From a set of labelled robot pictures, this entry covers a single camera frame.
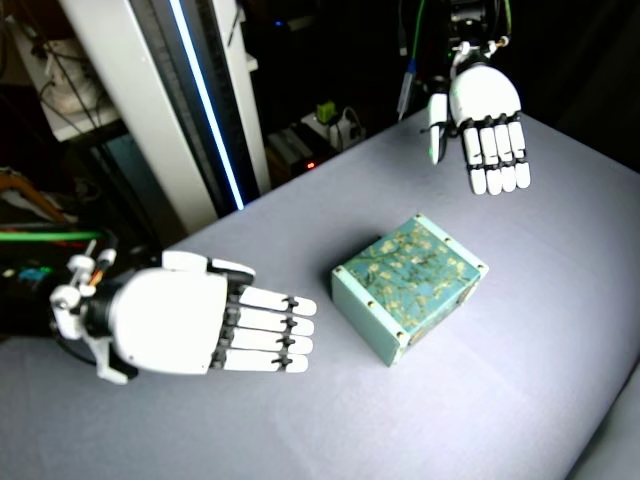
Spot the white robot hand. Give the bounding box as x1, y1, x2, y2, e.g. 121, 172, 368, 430
107, 249, 318, 376
426, 66, 532, 196

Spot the teal floral hinged box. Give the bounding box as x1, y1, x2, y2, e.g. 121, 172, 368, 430
330, 213, 490, 368

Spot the white power strip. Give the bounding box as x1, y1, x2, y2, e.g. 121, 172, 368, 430
299, 105, 367, 151

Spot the black device with red light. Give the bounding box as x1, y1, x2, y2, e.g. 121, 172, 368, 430
263, 125, 329, 182

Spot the white column with blue light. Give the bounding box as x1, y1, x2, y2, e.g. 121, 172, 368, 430
58, 0, 271, 236

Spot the grey table cloth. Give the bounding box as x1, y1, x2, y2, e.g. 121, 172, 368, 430
0, 107, 640, 480

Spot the grey cable with blue plug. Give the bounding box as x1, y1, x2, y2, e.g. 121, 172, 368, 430
396, 0, 418, 122

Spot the green cable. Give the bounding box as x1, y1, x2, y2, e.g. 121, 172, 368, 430
0, 229, 105, 243
408, 0, 427, 64

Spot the white shelf with cables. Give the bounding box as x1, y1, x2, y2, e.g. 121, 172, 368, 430
9, 19, 122, 144

